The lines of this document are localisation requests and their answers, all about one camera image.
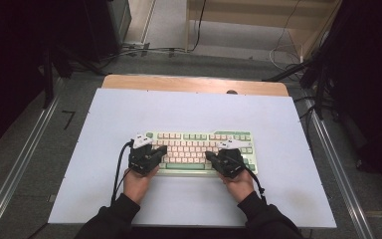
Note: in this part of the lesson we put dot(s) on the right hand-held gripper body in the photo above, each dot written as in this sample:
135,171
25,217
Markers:
232,162

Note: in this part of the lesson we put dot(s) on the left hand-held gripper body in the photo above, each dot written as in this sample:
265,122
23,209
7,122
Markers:
141,157

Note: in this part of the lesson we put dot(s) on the green and beige keyboard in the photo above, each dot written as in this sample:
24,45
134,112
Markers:
192,151

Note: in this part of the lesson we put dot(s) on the person's right hand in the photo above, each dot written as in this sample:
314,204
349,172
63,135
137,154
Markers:
238,187

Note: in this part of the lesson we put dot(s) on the person's left hand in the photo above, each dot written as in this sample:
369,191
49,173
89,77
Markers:
137,186

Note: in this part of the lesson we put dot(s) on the black metal stand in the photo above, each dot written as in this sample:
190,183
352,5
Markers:
48,76
318,79

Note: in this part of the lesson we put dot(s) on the black cabinet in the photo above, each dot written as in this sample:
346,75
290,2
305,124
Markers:
107,26

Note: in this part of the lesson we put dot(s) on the wooden shelf unit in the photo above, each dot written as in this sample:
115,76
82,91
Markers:
245,13

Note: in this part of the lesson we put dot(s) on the dark curtain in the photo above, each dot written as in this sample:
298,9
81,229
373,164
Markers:
374,83
10,66

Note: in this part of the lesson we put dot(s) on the metal floor rail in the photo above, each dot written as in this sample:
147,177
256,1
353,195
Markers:
341,172
16,172

